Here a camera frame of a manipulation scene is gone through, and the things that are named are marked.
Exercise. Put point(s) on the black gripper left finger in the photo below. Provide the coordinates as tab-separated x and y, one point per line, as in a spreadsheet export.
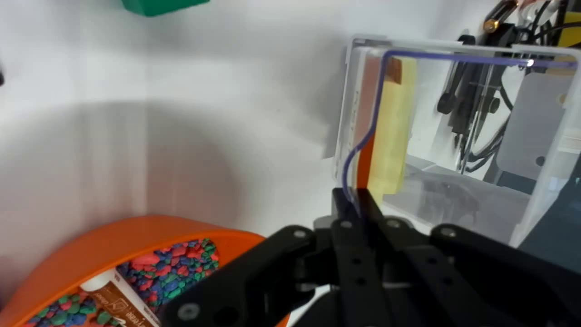
273	278

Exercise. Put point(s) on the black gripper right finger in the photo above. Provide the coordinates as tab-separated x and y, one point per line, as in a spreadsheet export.
458	278

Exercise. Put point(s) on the clear container with lid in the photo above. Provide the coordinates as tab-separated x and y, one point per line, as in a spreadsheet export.
470	135

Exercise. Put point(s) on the green block near edge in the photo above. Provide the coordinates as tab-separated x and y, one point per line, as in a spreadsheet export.
155	8

